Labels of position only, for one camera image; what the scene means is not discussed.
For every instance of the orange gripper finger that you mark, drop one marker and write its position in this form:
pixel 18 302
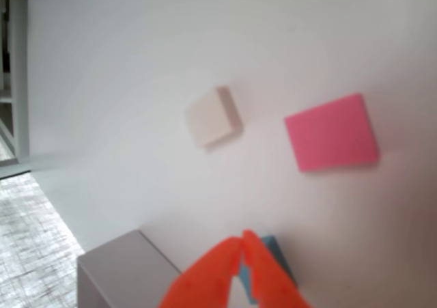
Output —
pixel 273 284
pixel 208 277

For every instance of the blue foam cuboid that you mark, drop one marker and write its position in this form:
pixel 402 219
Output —
pixel 276 253

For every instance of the white cardboard bin box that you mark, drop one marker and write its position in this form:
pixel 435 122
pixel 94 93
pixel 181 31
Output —
pixel 119 263

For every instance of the cream foam cuboid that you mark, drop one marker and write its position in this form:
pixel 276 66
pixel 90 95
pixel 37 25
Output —
pixel 211 120

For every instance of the pink foam cuboid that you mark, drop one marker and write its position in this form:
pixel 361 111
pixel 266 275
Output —
pixel 331 134

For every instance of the white furniture frame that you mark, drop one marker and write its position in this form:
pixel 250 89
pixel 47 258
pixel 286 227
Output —
pixel 18 82

